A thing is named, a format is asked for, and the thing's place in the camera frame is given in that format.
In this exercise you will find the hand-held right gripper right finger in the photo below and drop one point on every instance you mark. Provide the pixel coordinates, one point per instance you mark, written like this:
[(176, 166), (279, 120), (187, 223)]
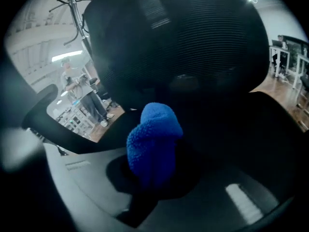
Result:
[(217, 194)]

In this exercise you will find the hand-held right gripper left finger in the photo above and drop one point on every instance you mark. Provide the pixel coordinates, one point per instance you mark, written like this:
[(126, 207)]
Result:
[(84, 182)]

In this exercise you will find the black office chair seat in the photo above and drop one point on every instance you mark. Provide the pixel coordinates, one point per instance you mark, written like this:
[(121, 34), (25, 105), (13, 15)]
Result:
[(229, 129)]

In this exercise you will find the blue fleece cloth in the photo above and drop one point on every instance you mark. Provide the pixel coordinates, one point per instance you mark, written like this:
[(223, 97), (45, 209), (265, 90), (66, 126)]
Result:
[(154, 139)]

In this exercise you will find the black chair armrest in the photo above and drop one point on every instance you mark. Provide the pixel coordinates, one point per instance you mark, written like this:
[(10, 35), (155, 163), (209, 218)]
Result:
[(48, 105)]

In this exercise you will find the black office chair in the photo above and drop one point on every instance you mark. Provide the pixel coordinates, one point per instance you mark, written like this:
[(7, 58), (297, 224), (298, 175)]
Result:
[(193, 45)]

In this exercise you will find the black coat rack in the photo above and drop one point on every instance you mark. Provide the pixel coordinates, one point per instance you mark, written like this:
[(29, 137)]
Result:
[(74, 11)]

